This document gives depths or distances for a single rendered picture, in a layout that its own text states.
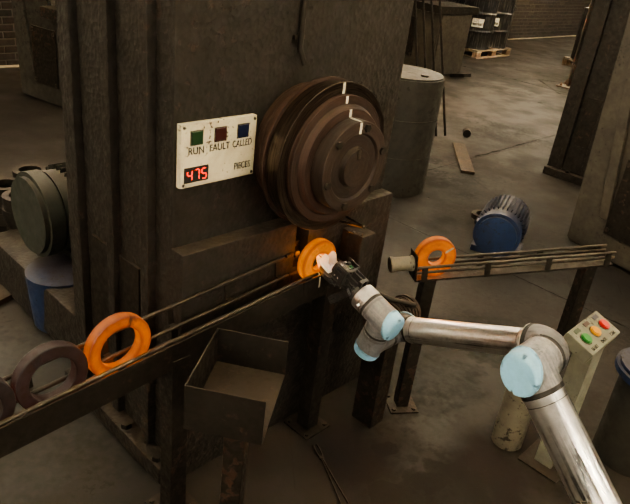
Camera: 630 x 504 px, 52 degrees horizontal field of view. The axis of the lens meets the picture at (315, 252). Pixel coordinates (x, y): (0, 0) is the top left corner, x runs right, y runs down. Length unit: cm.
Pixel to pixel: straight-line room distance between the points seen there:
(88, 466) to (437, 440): 130
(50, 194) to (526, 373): 202
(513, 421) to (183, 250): 144
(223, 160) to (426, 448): 140
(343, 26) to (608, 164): 275
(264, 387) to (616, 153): 316
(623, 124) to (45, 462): 362
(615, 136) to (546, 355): 285
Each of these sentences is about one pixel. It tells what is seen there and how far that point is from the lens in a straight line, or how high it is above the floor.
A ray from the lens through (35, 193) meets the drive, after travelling 291.
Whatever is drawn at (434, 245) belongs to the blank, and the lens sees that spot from 239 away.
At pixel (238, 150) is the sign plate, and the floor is 114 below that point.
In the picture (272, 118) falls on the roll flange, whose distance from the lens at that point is 192.
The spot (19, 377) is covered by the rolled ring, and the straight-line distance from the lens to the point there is 167.
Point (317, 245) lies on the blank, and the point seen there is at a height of 81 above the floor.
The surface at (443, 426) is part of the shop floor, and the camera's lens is 275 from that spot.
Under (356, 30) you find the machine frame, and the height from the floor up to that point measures 146.
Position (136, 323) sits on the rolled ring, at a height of 76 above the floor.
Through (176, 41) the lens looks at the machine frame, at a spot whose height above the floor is 145.
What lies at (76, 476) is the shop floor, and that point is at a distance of 244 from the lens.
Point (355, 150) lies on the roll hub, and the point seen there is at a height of 117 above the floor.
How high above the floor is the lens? 174
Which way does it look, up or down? 27 degrees down
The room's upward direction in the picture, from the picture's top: 7 degrees clockwise
